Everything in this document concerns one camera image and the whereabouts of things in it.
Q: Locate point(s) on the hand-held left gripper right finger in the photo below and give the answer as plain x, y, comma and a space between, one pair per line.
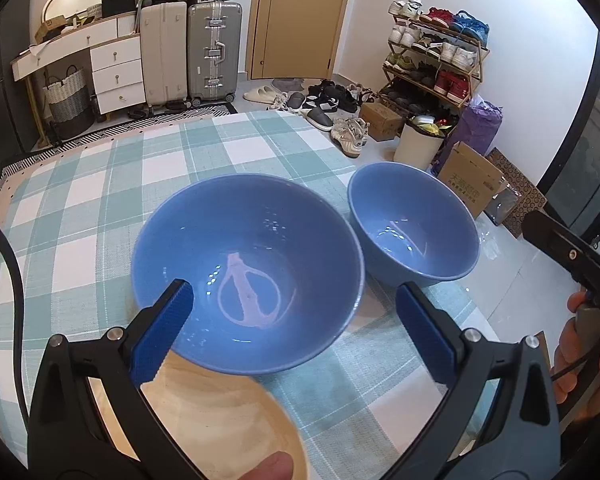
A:
422, 330

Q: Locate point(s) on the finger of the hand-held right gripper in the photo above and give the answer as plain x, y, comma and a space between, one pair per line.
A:
555, 242

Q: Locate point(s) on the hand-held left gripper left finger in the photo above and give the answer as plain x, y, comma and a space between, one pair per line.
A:
162, 330

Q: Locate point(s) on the cream plate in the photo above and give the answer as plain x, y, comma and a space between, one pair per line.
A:
230, 420

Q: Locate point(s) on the large blue bowl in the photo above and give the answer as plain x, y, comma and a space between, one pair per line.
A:
260, 240

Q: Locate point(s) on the person's right hand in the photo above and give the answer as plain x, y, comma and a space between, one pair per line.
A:
580, 390

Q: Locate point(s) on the person's left hand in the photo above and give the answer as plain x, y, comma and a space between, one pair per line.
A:
270, 467

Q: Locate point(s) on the brown patterned doormat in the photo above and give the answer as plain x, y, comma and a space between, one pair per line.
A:
522, 195

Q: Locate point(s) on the dark glass door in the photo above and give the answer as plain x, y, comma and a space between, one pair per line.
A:
585, 160

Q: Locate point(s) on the large flat cardboard box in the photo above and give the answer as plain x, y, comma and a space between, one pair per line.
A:
472, 180

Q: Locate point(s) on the purple plastic bag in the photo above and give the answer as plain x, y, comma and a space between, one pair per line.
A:
480, 125

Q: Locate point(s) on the teal plaid tablecloth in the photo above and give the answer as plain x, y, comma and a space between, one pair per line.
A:
105, 200

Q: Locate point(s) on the white trash bin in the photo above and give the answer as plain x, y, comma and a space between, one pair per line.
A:
417, 145

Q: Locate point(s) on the wooden shoe rack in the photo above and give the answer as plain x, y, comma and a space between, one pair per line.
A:
472, 82

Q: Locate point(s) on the small brown cardboard box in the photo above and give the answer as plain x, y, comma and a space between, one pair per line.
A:
382, 120

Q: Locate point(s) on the rows of racked shoes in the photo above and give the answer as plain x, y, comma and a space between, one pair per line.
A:
440, 45

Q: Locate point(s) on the pile of slippers and sneakers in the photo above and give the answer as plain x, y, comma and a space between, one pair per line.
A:
325, 110

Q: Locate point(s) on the woven laundry basket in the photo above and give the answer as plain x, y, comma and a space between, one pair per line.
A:
70, 105

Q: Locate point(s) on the white vanity desk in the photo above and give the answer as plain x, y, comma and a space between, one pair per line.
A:
110, 65

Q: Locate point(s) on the beige suitcase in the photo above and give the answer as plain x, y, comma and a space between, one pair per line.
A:
164, 55

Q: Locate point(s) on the silver suitcase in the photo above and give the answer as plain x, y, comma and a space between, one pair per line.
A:
214, 50

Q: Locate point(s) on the tan wooden door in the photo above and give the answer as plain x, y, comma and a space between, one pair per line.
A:
300, 15

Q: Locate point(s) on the oval mirror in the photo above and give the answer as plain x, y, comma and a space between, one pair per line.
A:
67, 5

